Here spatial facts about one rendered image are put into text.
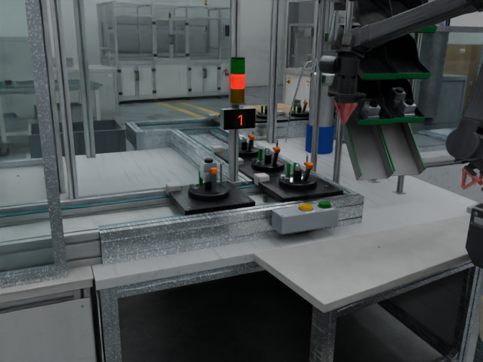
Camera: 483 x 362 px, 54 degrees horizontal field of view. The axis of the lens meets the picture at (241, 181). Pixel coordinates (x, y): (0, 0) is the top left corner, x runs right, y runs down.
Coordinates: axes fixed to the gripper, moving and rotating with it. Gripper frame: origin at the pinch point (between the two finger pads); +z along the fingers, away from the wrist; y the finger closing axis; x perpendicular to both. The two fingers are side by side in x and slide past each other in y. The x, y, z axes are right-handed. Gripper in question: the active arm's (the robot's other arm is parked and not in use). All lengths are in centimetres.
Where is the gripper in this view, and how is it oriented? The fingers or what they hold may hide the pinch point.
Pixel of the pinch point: (343, 121)
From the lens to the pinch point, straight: 154.8
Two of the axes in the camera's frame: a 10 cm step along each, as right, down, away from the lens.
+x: 3.8, 3.0, -8.7
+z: -0.4, 9.5, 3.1
